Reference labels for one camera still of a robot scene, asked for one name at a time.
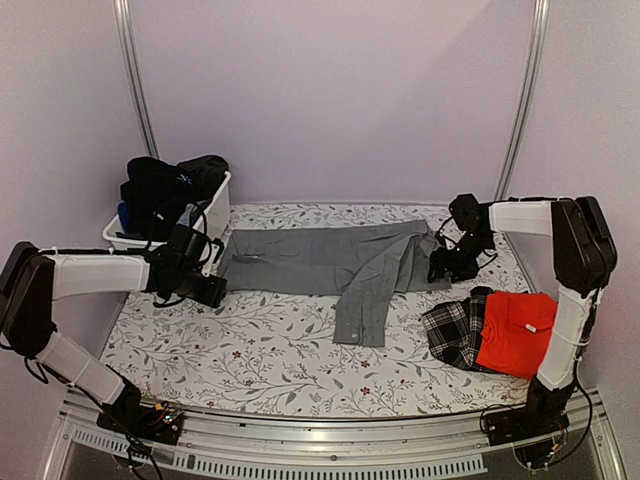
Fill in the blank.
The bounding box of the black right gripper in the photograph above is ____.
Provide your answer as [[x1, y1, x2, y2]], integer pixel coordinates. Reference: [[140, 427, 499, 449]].
[[428, 232, 494, 283]]

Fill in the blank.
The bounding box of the aluminium table front rail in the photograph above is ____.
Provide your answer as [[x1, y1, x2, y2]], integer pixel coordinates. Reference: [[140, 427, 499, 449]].
[[43, 391, 631, 479]]

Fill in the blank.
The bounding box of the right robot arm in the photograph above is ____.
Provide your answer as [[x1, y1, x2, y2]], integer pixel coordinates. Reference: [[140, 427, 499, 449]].
[[428, 193, 618, 436]]

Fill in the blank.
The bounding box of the floral patterned table cover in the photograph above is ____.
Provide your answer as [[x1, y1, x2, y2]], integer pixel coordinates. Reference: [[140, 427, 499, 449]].
[[97, 201, 539, 419]]

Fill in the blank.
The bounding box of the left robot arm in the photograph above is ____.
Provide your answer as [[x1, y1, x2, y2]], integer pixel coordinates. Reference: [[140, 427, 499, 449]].
[[1, 225, 226, 434]]

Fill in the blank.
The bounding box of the black white plaid garment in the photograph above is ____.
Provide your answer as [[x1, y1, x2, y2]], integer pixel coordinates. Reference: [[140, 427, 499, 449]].
[[421, 286, 494, 373]]

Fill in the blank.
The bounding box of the grey button-up shirt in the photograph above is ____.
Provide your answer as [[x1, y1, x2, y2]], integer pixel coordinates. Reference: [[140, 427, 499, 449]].
[[217, 220, 451, 347]]

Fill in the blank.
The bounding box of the aluminium frame post left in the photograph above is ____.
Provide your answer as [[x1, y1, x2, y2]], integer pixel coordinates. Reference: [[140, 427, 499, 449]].
[[113, 0, 159, 157]]

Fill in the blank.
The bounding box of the blue garment in basket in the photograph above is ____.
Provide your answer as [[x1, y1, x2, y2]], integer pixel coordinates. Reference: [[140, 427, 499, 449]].
[[117, 201, 131, 233]]

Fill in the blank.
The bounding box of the red folded t-shirt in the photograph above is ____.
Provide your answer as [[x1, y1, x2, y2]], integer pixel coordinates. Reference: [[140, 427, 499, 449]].
[[476, 291, 558, 380]]

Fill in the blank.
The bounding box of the aluminium frame post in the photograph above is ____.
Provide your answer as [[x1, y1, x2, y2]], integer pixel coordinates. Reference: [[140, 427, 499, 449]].
[[113, 0, 159, 157], [493, 0, 550, 201]]

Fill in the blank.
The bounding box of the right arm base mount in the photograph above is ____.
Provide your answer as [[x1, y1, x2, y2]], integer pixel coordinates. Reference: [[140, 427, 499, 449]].
[[479, 404, 569, 471]]

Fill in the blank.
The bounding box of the dark olive garment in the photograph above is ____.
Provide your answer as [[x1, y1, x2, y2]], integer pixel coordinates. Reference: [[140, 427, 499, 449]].
[[177, 155, 229, 190]]

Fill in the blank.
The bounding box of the aluminium frame post right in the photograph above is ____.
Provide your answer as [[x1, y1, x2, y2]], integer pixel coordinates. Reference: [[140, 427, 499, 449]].
[[493, 0, 550, 201]]

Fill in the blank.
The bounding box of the black garment with logo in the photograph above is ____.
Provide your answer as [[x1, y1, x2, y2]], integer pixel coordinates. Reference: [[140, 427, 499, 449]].
[[120, 156, 196, 241]]

